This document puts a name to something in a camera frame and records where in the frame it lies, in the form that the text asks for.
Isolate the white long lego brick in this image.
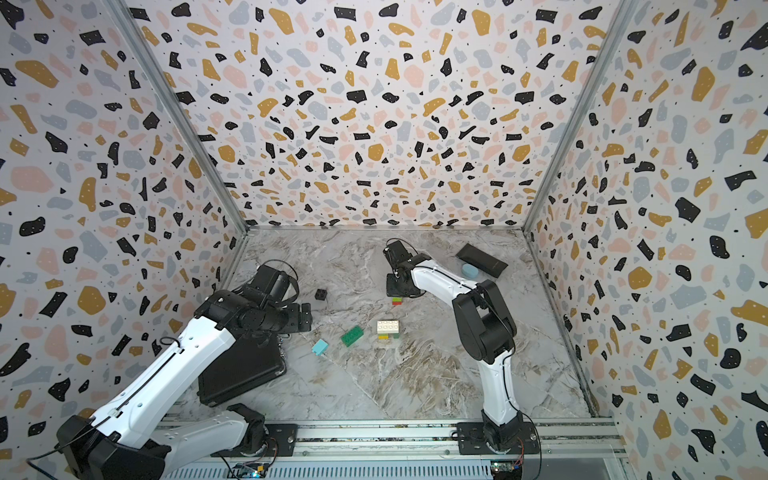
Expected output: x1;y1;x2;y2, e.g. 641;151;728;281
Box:
376;320;400;336

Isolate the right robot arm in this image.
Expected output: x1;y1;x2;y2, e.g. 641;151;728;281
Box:
383;238;533;453

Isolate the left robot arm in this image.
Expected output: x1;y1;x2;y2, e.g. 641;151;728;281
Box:
56;265;312;479

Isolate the light blue lego brick left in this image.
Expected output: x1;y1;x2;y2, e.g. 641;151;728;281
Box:
311;339;329;356

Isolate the dark green long lego brick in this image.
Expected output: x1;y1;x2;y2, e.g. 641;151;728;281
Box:
341;326;364;347

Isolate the black case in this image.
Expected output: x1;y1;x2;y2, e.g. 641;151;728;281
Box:
198;335;287;407

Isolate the light blue round object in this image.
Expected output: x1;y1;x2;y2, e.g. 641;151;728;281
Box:
462;264;479;279

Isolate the black flat pouch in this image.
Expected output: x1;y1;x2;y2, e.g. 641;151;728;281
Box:
456;243;508;278

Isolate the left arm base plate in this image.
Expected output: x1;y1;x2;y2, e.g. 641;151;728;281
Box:
212;423;298;459

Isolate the aluminium front rail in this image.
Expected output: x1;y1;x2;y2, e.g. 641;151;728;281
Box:
164;419;636;479

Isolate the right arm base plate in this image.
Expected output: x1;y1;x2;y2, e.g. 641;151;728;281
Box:
452;422;541;455

